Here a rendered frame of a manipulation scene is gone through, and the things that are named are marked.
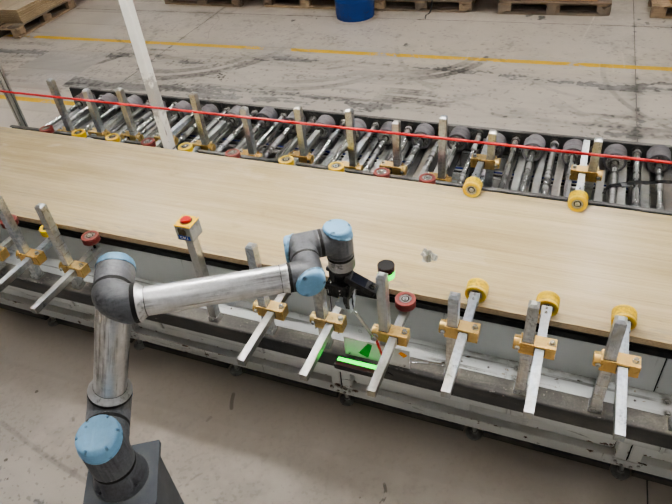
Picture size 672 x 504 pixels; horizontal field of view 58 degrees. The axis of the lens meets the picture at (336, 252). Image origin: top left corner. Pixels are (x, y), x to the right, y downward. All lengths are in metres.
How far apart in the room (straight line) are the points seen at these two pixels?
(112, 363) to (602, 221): 1.99
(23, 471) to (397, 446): 1.79
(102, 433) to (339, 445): 1.21
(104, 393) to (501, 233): 1.65
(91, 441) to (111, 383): 0.19
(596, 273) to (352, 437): 1.34
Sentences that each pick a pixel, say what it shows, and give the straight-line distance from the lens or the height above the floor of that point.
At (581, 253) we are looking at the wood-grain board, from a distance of 2.59.
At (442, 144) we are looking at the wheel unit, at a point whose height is 1.02.
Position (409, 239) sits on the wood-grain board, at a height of 0.90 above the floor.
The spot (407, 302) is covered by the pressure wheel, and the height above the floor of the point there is 0.90.
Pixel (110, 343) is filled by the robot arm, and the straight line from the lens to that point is 2.07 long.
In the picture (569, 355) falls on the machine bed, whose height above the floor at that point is 0.71.
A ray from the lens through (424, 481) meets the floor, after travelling 2.89.
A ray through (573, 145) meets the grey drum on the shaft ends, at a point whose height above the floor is 0.86.
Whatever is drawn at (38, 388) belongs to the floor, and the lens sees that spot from 3.74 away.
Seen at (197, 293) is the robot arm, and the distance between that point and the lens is 1.76.
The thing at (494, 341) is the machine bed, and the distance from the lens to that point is 2.45.
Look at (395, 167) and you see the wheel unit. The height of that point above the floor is 0.87.
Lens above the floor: 2.52
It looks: 40 degrees down
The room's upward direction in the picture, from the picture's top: 7 degrees counter-clockwise
